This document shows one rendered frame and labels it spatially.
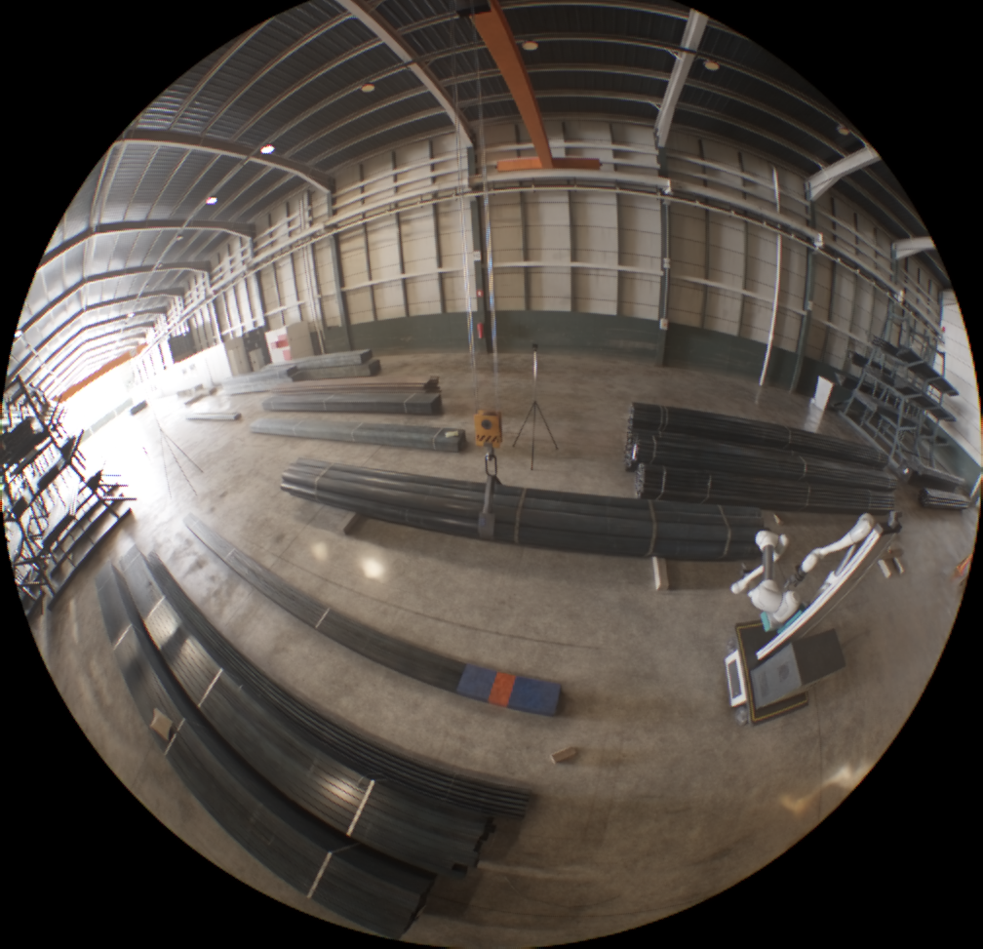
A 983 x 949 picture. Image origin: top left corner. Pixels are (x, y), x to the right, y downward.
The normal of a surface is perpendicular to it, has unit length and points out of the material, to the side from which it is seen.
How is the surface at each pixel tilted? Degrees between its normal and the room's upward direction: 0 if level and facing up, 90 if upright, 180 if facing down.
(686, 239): 90
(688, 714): 0
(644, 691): 0
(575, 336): 90
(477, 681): 0
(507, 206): 90
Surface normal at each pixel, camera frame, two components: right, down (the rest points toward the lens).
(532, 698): -0.05, -0.84
